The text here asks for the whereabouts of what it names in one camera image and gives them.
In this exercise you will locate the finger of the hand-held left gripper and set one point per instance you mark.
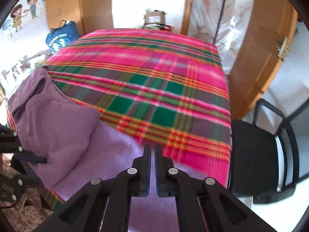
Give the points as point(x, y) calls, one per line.
point(26, 156)
point(21, 181)

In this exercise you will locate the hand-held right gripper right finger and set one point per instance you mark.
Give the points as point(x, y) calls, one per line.
point(158, 169)

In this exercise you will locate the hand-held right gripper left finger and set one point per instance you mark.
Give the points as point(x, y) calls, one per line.
point(147, 169)

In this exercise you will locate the purple pants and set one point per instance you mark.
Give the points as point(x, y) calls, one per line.
point(72, 137)

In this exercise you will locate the person's left forearm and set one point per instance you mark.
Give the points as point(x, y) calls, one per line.
point(21, 212)

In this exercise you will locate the pink plaid blanket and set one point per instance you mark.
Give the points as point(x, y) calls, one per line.
point(157, 77)

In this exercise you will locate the black mesh office chair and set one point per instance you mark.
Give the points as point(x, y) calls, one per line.
point(265, 154)

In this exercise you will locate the blue printed tote bag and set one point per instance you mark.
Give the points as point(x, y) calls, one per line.
point(61, 37)

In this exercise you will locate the red patterned box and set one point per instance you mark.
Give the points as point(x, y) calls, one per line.
point(166, 27)

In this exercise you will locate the cardboard box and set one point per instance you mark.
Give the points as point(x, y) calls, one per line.
point(154, 18)

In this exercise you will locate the printed plastic door curtain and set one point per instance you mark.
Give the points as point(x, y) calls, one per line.
point(217, 21)

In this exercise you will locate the wooden wardrobe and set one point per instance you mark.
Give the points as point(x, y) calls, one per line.
point(77, 4)

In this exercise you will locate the wooden door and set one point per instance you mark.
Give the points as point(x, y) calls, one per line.
point(265, 48)

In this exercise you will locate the cartoon wall sticker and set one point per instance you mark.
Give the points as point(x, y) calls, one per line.
point(24, 9)

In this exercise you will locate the wooden door frame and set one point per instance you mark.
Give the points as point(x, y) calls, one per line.
point(188, 7)

